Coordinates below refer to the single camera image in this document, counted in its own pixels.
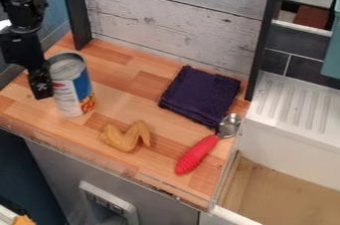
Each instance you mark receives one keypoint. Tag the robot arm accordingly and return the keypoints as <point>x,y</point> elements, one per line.
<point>22,0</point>

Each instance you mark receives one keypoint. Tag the white toy sink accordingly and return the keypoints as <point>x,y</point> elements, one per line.
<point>292,119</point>

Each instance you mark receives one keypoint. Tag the purple cloth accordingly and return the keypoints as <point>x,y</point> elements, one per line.
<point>199,96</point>

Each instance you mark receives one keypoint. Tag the white and blue can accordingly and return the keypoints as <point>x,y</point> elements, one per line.
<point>73,89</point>

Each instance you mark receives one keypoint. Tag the yellow toy chicken wing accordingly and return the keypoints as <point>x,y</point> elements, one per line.
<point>126,137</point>

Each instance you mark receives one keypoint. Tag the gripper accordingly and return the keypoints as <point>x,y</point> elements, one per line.
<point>20,48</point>

